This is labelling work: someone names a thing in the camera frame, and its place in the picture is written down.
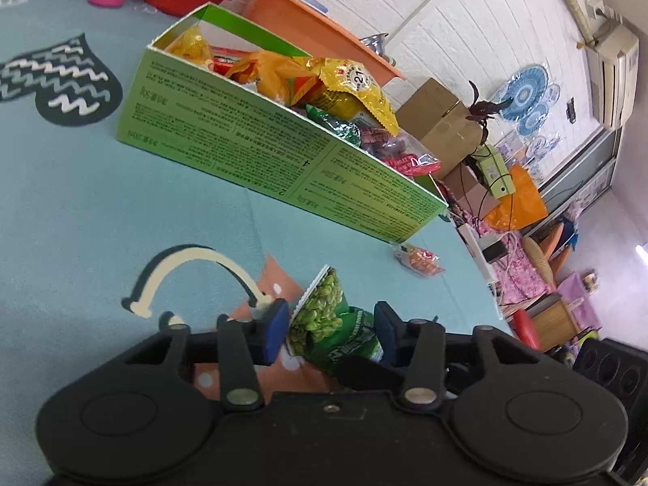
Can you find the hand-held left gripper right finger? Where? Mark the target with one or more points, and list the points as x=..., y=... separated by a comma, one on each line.
x=387, y=329

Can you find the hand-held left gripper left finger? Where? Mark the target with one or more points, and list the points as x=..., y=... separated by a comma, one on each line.
x=276, y=329

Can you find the green pea packet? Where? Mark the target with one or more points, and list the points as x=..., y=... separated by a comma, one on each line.
x=324, y=319

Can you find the small orange candy packet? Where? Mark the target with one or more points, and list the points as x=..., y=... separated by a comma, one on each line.
x=420, y=260

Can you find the green cardboard box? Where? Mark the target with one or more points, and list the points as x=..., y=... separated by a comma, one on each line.
x=253, y=147

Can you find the red dates packet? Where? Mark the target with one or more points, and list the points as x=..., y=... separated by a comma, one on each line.
x=387, y=144

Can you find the green candy packet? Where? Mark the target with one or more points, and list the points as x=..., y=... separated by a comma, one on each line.
x=336, y=129

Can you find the yellow round-label snack packet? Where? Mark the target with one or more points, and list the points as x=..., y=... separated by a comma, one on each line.
x=349, y=86

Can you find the white power strip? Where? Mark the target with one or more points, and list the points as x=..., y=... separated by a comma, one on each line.
x=481, y=258

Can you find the black charger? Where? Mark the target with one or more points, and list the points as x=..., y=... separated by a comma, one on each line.
x=495, y=250

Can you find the red stool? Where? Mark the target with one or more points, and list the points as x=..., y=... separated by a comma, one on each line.
x=526, y=329

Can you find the pink floral cloth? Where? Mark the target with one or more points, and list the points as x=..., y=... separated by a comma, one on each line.
x=521, y=273

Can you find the small cardboard box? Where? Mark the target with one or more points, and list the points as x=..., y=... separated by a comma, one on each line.
x=471, y=190

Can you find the wooden cabinet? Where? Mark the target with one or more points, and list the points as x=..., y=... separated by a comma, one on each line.
x=554, y=321

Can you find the wicker basket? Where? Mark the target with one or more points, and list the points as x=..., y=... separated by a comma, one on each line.
x=539, y=258

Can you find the orange bag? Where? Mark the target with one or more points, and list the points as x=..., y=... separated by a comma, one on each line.
x=521, y=202

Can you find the small green box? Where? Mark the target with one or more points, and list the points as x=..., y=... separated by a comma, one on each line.
x=493, y=169

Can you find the purple cloth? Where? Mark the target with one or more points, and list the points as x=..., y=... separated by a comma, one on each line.
x=579, y=293

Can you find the large cardboard box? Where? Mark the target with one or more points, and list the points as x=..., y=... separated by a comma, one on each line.
x=435, y=116

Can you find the black speaker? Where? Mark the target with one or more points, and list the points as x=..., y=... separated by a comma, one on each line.
x=612, y=369

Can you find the dark red plant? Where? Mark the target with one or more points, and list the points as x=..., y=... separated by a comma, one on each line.
x=481, y=109

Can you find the teal printed tablecloth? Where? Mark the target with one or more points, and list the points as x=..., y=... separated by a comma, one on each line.
x=76, y=187

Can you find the blue paper fan decoration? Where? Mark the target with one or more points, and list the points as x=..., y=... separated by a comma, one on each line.
x=529, y=93

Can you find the orange plastic basin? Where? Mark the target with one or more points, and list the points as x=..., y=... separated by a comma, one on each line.
x=303, y=25

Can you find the white air conditioner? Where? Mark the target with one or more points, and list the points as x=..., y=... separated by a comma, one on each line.
x=615, y=71

